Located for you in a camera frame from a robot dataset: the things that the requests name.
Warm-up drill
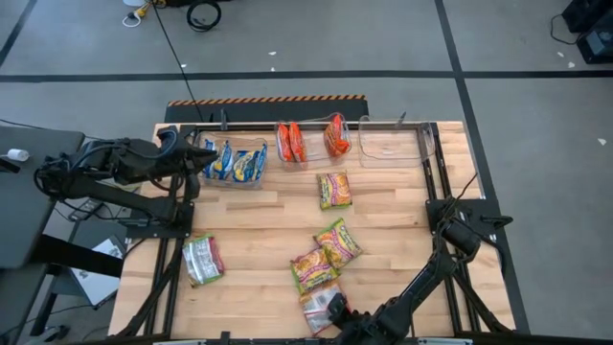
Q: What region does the grey desk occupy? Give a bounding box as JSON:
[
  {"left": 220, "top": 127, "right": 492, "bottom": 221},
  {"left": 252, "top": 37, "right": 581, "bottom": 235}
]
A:
[{"left": 0, "top": 125, "right": 86, "bottom": 270}]

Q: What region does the blue Maruchan ramen pack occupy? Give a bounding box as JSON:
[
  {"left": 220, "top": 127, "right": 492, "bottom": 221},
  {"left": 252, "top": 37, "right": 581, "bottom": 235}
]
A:
[
  {"left": 232, "top": 149, "right": 260, "bottom": 184},
  {"left": 202, "top": 137, "right": 219, "bottom": 179},
  {"left": 214, "top": 140, "right": 235, "bottom": 181},
  {"left": 253, "top": 142, "right": 269, "bottom": 182}
]

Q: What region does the long black floor cable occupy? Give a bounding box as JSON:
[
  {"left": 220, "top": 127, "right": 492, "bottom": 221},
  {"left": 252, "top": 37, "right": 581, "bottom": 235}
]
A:
[{"left": 150, "top": 0, "right": 207, "bottom": 122}]

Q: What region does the orange Maruchan ramen pack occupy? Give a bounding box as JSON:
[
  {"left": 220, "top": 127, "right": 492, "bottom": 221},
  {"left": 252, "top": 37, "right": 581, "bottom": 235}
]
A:
[
  {"left": 334, "top": 113, "right": 352, "bottom": 154},
  {"left": 323, "top": 120, "right": 342, "bottom": 158},
  {"left": 277, "top": 123, "right": 294, "bottom": 163},
  {"left": 288, "top": 121, "right": 308, "bottom": 164}
]

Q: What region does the black equipment case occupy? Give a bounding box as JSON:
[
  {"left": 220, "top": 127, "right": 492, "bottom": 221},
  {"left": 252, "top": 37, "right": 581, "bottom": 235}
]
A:
[
  {"left": 576, "top": 26, "right": 613, "bottom": 65},
  {"left": 561, "top": 0, "right": 613, "bottom": 33}
]

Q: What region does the thin black floor cable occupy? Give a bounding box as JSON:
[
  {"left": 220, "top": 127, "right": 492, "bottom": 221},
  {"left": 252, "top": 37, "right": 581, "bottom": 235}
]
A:
[{"left": 549, "top": 12, "right": 583, "bottom": 47}]

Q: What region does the white and yellow plug cable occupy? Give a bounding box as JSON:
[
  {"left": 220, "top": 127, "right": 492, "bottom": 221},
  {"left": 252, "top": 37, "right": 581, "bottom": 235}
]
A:
[{"left": 121, "top": 0, "right": 155, "bottom": 29}]

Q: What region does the black aluminium table frame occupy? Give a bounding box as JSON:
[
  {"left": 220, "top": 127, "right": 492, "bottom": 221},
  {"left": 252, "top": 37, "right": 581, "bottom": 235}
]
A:
[{"left": 108, "top": 121, "right": 517, "bottom": 345}]

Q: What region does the white flat device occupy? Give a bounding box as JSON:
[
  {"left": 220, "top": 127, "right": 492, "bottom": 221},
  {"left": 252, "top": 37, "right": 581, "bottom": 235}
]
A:
[{"left": 68, "top": 234, "right": 126, "bottom": 309}]

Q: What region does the coiled black cable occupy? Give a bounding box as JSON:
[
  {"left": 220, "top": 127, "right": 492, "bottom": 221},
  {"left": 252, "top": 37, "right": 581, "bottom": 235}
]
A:
[{"left": 185, "top": 0, "right": 223, "bottom": 34}]

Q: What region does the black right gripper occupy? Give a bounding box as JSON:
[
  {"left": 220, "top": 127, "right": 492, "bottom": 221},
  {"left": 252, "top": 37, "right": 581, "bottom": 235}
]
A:
[{"left": 329, "top": 292, "right": 385, "bottom": 344}]

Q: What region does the black hazard-striped floor mat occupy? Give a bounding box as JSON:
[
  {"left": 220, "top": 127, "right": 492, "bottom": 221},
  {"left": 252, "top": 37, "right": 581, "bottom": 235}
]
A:
[{"left": 164, "top": 94, "right": 371, "bottom": 124}]

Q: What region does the lime chili shrimp ramen pack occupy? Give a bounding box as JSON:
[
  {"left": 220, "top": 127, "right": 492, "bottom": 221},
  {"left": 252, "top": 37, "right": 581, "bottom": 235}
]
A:
[
  {"left": 312, "top": 217, "right": 364, "bottom": 270},
  {"left": 181, "top": 233, "right": 226, "bottom": 288},
  {"left": 316, "top": 172, "right": 354, "bottom": 212},
  {"left": 289, "top": 247, "right": 342, "bottom": 296},
  {"left": 298, "top": 281, "right": 347, "bottom": 335}
]

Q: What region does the clear plastic bin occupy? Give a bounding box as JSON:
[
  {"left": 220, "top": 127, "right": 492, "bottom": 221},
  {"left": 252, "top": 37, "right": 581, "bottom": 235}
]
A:
[
  {"left": 357, "top": 114, "right": 438, "bottom": 170},
  {"left": 194, "top": 133, "right": 270, "bottom": 190},
  {"left": 274, "top": 112, "right": 353, "bottom": 172}
]

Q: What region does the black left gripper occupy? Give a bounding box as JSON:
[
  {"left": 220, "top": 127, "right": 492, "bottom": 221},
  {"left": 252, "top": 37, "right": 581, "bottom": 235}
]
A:
[{"left": 159, "top": 135, "right": 219, "bottom": 176}]

